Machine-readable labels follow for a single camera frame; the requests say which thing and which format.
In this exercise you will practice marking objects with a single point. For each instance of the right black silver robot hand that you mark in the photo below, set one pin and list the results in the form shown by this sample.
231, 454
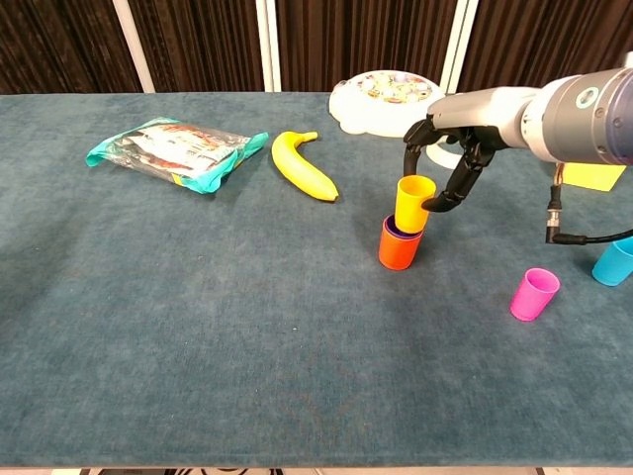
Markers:
479, 111

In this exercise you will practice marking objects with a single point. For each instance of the yellow-orange plastic cup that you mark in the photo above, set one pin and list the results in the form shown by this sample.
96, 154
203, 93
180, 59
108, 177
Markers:
410, 208

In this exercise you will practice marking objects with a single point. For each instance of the dark blue plastic cup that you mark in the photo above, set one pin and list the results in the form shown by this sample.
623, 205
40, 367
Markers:
388, 228

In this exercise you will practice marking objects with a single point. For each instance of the pink plastic cup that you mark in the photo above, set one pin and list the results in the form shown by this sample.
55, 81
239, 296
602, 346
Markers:
531, 299

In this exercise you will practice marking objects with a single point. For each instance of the light blue plastic cup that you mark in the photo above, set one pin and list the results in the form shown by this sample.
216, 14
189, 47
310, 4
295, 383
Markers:
613, 264

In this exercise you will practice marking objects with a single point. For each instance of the masking tape roll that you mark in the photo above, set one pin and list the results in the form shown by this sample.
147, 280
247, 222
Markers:
440, 158

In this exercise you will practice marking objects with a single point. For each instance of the dark brown curtain panel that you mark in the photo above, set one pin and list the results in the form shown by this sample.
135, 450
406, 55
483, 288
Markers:
361, 34
59, 44
544, 34
198, 44

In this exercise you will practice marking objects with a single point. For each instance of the white fish-shaped toy game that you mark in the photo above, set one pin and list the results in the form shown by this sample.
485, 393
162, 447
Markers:
366, 106

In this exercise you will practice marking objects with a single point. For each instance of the yellow cube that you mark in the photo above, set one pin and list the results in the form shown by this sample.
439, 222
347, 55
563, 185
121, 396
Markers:
593, 177

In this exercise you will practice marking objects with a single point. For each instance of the red-orange plastic cup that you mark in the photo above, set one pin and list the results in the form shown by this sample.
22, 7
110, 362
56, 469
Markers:
398, 255

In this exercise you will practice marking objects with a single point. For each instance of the yellow banana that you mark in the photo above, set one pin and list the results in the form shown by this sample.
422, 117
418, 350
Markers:
301, 170

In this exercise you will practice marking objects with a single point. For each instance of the teal snack packet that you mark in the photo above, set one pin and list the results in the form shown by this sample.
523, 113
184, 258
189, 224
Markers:
173, 151

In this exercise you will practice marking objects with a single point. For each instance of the blue felt table cover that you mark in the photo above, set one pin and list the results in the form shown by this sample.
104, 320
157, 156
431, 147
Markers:
198, 321

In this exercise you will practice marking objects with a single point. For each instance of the white partition post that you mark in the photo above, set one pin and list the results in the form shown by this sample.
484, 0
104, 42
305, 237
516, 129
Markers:
457, 39
268, 44
133, 44

